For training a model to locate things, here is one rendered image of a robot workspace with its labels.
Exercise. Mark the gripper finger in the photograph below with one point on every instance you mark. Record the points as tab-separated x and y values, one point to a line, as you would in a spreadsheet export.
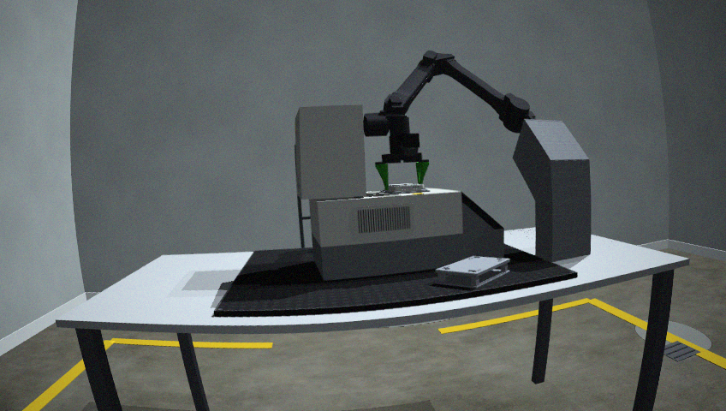
421	168
383	171

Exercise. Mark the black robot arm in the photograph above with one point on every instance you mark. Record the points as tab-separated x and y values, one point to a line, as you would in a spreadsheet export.
393	118

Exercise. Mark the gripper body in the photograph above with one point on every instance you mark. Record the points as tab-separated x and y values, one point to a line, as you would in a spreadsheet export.
400	156

